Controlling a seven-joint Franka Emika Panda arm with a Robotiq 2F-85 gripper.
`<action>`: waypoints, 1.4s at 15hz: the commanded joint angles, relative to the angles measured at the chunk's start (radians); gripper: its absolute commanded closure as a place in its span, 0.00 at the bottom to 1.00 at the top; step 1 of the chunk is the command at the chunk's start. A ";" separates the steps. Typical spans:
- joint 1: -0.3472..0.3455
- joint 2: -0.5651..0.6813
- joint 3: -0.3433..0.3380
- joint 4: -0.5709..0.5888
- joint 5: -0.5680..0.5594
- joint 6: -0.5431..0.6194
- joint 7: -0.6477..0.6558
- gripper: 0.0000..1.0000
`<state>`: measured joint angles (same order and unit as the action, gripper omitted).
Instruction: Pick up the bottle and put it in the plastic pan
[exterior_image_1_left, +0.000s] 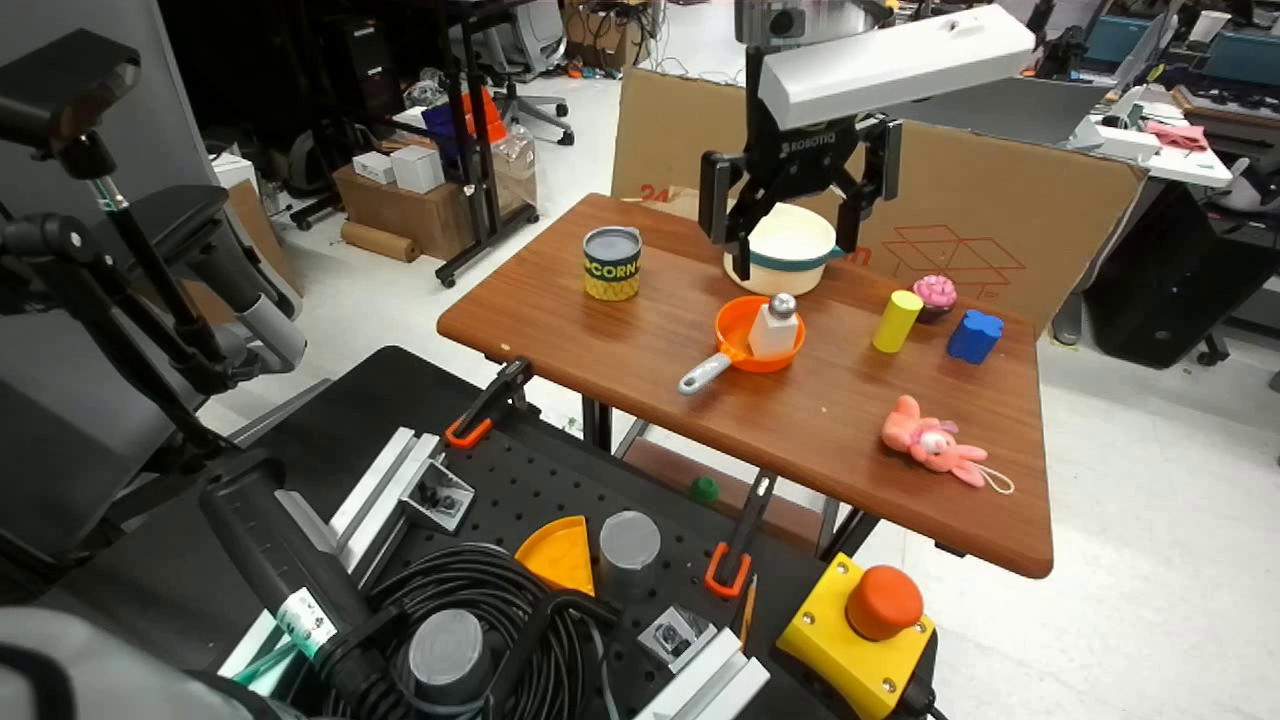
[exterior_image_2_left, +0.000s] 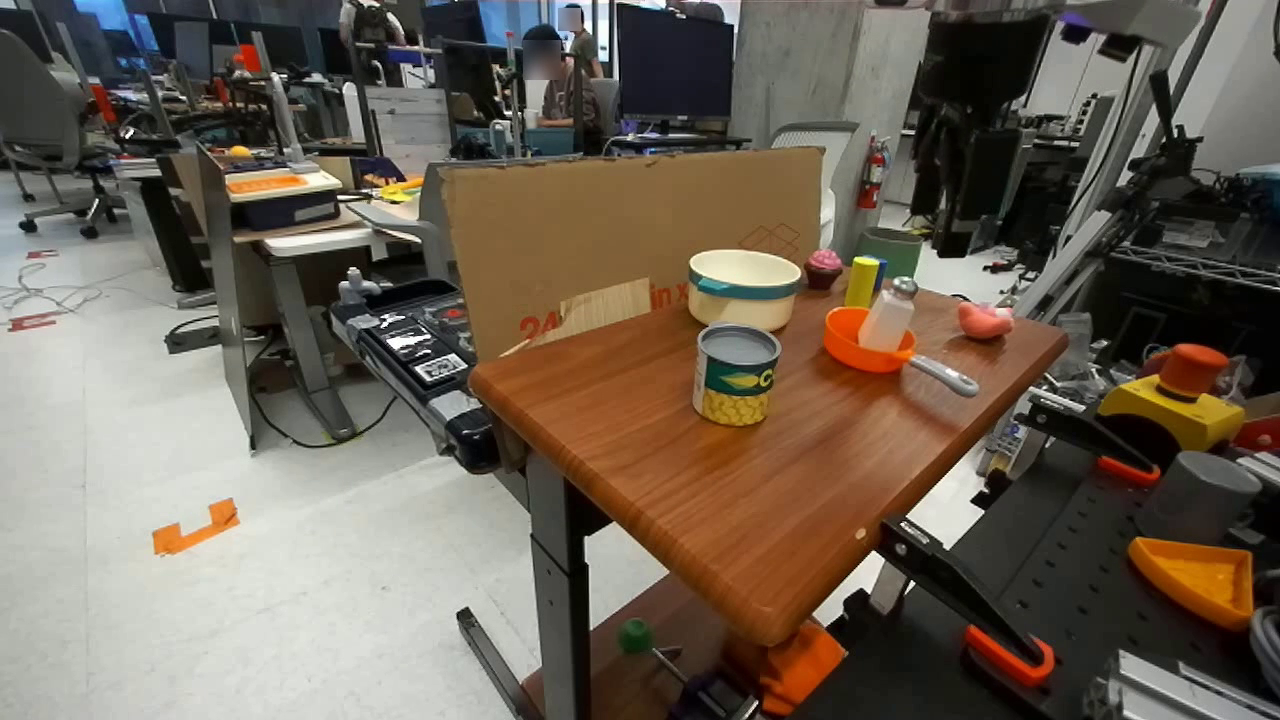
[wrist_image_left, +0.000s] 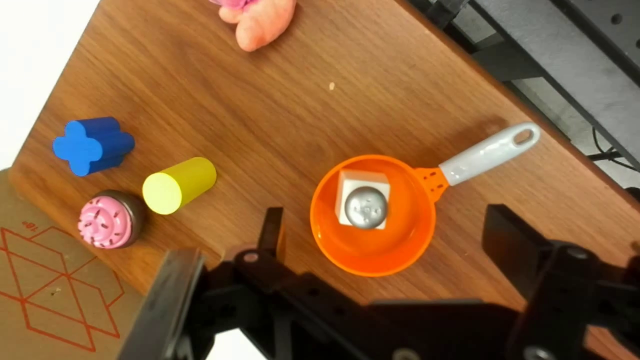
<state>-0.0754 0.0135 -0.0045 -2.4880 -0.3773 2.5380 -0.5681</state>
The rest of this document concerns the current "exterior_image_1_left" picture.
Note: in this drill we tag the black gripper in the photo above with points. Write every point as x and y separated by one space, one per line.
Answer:
800 161

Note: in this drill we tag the white pot teal rim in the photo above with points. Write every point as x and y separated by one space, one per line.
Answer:
791 253

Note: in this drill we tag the yellow cylinder block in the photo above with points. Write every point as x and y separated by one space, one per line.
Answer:
898 321

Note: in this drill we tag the pink cupcake toy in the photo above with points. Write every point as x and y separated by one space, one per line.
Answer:
936 294

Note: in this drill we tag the brown cardboard sheet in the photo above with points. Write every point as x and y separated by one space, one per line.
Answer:
1002 203

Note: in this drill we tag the yellow corn can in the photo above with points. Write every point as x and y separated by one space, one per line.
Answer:
614 272

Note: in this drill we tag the blue cube block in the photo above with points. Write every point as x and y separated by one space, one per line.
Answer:
976 338

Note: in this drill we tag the pink plush bunny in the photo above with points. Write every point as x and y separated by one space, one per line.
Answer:
924 442

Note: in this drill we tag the green knob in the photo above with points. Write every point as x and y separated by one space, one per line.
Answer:
707 492

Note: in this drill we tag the black rolling stand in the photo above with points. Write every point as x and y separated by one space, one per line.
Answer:
474 132

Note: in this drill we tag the pink cloth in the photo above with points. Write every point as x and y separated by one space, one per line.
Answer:
1177 132

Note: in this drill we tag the black perforated workbench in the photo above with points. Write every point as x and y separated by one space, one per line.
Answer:
561 481

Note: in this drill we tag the black office chair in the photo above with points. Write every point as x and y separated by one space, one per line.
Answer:
1175 282

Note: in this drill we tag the brown cardboard box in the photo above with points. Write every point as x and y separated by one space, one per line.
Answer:
415 223

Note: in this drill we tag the white desk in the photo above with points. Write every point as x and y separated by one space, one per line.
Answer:
1185 167

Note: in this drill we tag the small grey cylinder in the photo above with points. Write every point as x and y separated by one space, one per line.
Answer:
631 540

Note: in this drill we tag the white box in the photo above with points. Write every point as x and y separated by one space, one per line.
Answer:
400 167

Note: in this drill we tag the orange wedge tray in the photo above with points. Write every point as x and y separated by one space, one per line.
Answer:
561 560

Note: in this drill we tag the square printed tag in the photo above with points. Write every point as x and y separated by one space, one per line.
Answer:
677 638
441 497

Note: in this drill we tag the yellow emergency stop box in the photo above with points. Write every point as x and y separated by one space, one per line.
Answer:
824 653

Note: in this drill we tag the silver aluminium extrusion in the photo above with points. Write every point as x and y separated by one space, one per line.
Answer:
723 682
382 481

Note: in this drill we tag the large grey knob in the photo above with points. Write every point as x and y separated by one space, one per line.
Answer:
446 653

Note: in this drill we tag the green white connector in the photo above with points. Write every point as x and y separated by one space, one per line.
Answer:
285 634

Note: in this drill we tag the grey table frame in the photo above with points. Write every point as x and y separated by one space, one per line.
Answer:
598 426

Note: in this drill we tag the black camera on stand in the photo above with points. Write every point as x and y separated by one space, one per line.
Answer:
62 81

